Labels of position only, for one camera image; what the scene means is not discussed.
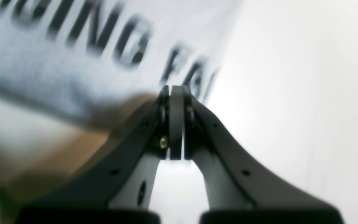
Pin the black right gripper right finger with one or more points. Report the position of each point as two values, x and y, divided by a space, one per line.
239 189

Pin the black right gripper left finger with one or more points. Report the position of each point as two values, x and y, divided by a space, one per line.
117 190

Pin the grey T-shirt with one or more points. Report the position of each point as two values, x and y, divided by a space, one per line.
95 61

